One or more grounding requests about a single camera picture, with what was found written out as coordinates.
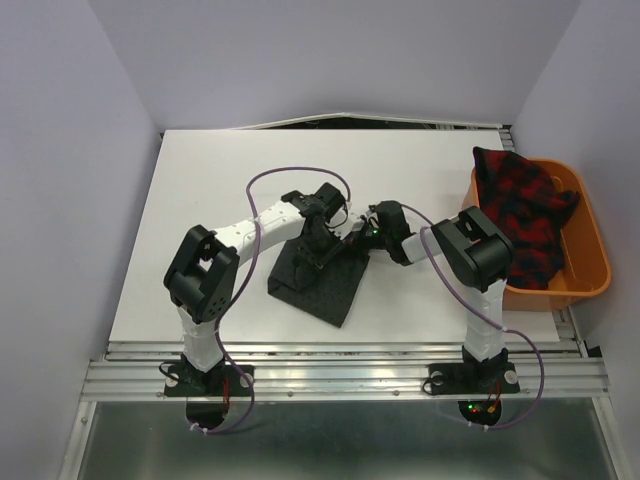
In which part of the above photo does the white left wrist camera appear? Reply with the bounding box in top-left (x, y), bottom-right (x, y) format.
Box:
top-left (329, 212), bottom-right (363, 241)

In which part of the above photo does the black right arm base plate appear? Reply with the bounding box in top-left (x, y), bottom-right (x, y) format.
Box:
top-left (422, 362), bottom-right (520, 397)

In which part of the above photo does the red black plaid skirt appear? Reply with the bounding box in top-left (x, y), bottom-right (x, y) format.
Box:
top-left (473, 147), bottom-right (581, 290)

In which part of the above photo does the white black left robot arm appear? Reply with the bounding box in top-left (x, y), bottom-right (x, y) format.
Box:
top-left (163, 183), bottom-right (350, 394)

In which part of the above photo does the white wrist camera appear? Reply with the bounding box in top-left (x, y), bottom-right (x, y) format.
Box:
top-left (361, 205), bottom-right (380, 229)
top-left (329, 212), bottom-right (363, 241)

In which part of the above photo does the dark grey dotted skirt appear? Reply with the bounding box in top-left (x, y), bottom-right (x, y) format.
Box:
top-left (267, 239), bottom-right (370, 328)

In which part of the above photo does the orange plastic bin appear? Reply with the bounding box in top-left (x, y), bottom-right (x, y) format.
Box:
top-left (462, 157), bottom-right (612, 312)

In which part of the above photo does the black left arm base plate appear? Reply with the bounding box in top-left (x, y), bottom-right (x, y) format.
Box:
top-left (159, 362), bottom-right (254, 398)

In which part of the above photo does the aluminium extrusion frame rail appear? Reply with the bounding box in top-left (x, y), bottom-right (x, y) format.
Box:
top-left (81, 340), bottom-right (610, 402)

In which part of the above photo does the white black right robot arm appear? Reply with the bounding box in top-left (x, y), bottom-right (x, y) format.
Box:
top-left (348, 201), bottom-right (515, 390)

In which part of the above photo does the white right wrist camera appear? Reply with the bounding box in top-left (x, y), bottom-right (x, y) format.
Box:
top-left (361, 205), bottom-right (380, 229)

